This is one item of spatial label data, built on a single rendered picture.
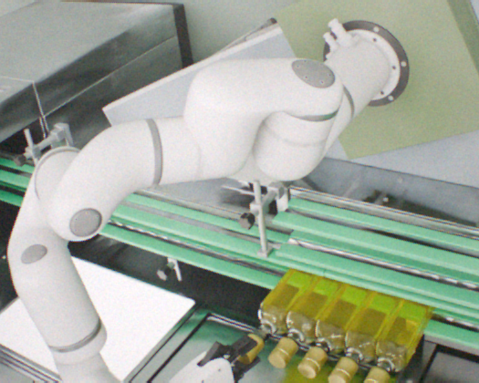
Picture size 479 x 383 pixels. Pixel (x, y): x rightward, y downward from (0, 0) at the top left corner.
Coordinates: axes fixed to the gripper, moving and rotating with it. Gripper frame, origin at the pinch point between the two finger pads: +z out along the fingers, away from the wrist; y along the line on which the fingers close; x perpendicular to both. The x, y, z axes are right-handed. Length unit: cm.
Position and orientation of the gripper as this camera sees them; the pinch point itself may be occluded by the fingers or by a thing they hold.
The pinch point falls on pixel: (245, 353)
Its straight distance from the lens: 114.9
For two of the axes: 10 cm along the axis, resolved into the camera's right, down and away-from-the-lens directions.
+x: -6.8, -3.2, 6.6
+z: 7.2, -4.5, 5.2
